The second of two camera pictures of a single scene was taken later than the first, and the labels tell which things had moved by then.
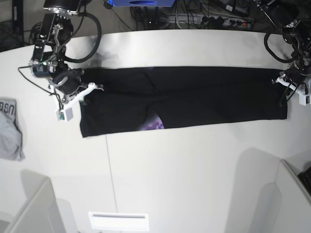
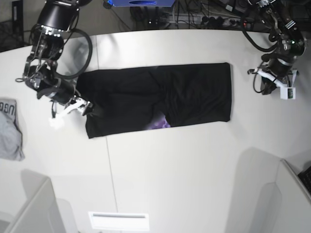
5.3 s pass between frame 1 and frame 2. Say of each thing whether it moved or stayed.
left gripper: moved
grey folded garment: stayed
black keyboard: stayed
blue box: stayed
